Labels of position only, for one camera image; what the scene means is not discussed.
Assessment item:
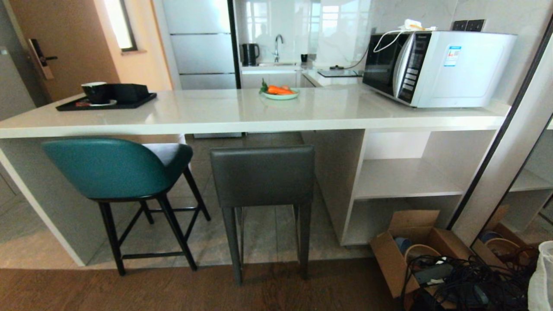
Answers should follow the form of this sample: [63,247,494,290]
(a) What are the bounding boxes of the grey bar stool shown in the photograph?
[210,145,315,286]

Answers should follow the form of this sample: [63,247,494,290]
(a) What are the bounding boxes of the white kitchen counter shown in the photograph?
[0,84,513,267]

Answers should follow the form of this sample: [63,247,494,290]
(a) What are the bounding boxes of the chrome kitchen faucet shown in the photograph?
[273,34,285,63]

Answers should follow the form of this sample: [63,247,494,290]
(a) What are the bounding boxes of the teal bar stool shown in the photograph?
[42,137,211,276]

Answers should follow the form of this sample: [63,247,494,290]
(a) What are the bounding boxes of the pale green plate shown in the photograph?
[262,88,299,101]

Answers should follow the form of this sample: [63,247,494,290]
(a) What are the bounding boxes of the orange carrot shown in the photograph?
[260,79,295,95]

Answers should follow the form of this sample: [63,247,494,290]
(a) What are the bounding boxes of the black electric kettle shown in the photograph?
[241,43,261,67]

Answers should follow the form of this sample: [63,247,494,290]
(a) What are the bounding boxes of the white refrigerator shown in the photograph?
[162,0,241,90]

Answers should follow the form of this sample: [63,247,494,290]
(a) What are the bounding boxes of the black box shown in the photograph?
[109,83,150,104]

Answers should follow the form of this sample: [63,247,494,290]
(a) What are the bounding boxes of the brown cardboard box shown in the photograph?
[370,209,496,311]

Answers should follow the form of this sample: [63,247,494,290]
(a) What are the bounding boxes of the tan bowl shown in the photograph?
[404,244,442,265]

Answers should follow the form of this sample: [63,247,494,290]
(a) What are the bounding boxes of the black serving tray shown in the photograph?
[55,92,158,112]

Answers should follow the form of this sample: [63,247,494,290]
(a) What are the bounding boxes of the white microwave oven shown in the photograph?
[362,30,518,108]

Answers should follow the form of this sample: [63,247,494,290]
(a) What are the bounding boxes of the grey power strip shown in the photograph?
[413,263,454,285]

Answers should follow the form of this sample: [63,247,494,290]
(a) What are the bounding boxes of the brown wooden door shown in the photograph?
[8,0,121,102]

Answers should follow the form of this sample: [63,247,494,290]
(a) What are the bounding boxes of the white plastic bag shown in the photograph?
[527,241,553,311]

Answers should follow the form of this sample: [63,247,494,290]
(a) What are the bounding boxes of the white cable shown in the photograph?
[373,19,438,54]

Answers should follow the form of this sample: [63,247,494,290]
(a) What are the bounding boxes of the tangled black cables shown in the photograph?
[400,254,540,311]

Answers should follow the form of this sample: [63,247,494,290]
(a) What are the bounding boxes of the black wall socket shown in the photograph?
[451,19,486,32]

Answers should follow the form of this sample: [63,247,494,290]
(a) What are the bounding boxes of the black door lock handle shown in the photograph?
[28,38,58,80]

